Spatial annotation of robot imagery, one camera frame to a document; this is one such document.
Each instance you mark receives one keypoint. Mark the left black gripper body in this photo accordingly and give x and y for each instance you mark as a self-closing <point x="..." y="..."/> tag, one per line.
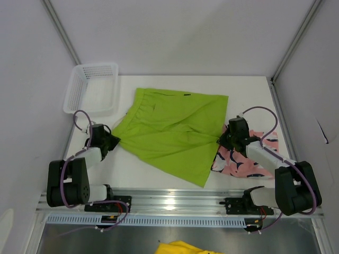
<point x="103" y="141"/>

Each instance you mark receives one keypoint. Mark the yellow cloth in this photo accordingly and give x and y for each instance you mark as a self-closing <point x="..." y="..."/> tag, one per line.
<point x="180" y="247"/>

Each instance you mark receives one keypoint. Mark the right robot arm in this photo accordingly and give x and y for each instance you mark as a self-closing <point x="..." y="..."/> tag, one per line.
<point x="295" y="186"/>

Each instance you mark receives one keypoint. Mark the slotted cable duct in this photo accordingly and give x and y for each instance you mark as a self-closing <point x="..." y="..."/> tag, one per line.
<point x="134" y="220"/>

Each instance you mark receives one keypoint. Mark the lime green shorts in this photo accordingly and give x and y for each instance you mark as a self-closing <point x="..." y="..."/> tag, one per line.
<point x="174" y="131"/>

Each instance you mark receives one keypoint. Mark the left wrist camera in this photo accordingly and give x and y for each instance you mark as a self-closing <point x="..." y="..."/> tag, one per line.
<point x="87" y="129"/>

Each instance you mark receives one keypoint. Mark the right aluminium frame post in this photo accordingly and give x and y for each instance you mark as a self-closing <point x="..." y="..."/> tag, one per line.
<point x="297" y="38"/>

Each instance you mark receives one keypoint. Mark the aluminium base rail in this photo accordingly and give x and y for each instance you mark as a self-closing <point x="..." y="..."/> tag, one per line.
<point x="168" y="202"/>

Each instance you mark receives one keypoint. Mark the white perforated plastic basket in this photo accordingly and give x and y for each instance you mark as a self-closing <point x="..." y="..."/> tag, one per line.
<point x="93" y="88"/>

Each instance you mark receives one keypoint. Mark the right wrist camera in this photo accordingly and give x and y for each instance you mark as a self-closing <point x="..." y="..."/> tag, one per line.
<point x="242" y="116"/>

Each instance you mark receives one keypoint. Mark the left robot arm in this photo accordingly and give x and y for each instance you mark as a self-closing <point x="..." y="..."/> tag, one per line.
<point x="68" y="183"/>

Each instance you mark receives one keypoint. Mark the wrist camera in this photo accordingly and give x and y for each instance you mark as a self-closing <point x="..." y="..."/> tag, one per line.
<point x="242" y="116"/>
<point x="87" y="129"/>

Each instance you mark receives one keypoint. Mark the aluminium frame post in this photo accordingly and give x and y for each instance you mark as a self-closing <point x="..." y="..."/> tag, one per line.
<point x="297" y="38"/>
<point x="56" y="22"/>

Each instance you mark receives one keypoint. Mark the left aluminium frame post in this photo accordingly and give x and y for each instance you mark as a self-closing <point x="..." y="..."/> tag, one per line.
<point x="56" y="22"/>

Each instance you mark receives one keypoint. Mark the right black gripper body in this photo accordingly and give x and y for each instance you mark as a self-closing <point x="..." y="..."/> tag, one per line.
<point x="234" y="137"/>

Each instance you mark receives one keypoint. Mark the pink shark print shorts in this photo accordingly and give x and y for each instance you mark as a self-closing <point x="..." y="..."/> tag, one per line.
<point x="235" y="164"/>

